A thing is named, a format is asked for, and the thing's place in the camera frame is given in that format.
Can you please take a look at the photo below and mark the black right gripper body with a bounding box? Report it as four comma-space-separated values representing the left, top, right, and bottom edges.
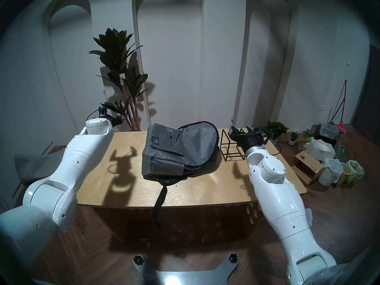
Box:
230, 128, 272, 151

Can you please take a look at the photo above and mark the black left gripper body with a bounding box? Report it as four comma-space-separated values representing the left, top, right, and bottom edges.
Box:
104, 115, 123, 128

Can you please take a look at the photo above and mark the grey black backpack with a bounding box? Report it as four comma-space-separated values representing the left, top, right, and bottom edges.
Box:
142, 121, 221, 230

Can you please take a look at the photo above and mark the small bushy potted plant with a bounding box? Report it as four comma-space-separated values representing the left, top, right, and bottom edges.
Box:
266, 121, 289, 145

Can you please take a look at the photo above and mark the brown cardboard box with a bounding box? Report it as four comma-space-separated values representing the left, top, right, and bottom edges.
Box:
291, 151, 324, 184

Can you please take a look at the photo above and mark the white tissue box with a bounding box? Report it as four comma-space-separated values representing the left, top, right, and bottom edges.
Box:
307, 139, 336, 161

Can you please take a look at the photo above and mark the tall dark leafy plant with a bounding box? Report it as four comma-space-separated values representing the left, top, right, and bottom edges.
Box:
88, 28, 149, 131

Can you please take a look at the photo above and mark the clear plastic storage box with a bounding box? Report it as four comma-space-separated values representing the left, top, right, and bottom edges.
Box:
319, 123, 339, 140

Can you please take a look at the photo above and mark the white bagged waste bin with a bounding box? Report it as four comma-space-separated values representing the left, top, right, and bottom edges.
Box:
318, 158, 343, 187

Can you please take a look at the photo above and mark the rolled grey mat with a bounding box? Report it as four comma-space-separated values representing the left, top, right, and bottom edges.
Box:
14, 152, 66, 184

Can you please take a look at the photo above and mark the brown paper cup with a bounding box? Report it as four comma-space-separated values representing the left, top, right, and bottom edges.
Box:
338, 164, 352, 185

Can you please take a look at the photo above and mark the red pole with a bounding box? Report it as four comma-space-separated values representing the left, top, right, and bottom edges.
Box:
330, 80, 347, 123

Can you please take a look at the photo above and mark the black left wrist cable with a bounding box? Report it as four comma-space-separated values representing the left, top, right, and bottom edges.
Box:
87, 108, 108, 121

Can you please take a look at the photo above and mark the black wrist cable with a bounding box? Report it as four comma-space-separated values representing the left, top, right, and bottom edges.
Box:
252, 128, 282, 156
87, 108, 108, 121

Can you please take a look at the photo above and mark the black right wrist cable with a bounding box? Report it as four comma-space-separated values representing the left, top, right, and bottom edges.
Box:
252, 128, 282, 156

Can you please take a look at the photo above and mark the black wire book stand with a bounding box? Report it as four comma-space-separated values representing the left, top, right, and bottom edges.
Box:
220, 128, 251, 162

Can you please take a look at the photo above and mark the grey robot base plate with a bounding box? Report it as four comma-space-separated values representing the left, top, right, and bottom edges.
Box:
133, 253, 239, 285

